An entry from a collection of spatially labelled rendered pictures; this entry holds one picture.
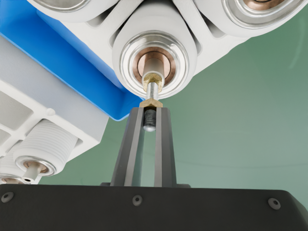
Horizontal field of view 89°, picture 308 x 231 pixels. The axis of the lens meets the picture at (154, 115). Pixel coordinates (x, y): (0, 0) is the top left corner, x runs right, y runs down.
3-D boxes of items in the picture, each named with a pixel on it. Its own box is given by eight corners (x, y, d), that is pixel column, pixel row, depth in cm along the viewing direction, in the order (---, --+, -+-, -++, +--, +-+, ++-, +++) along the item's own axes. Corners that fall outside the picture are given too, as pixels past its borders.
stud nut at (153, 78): (148, 92, 16) (147, 97, 15) (139, 79, 15) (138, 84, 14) (166, 85, 15) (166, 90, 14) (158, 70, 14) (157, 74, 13)
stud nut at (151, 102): (145, 118, 13) (145, 126, 12) (134, 104, 12) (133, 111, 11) (167, 110, 12) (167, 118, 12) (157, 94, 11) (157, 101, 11)
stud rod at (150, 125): (151, 80, 17) (146, 134, 11) (146, 72, 16) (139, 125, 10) (160, 76, 16) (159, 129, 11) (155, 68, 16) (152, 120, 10)
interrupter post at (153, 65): (138, 64, 17) (135, 79, 15) (156, 51, 16) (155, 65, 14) (152, 80, 19) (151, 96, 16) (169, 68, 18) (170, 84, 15)
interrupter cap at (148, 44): (105, 60, 17) (103, 63, 17) (162, 9, 14) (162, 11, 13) (149, 104, 21) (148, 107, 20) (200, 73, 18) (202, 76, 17)
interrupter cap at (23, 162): (10, 162, 32) (8, 165, 32) (26, 149, 29) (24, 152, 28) (46, 177, 36) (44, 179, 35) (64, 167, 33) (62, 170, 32)
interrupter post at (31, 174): (29, 163, 32) (18, 179, 30) (34, 160, 31) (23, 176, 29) (40, 168, 33) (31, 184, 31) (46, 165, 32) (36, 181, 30)
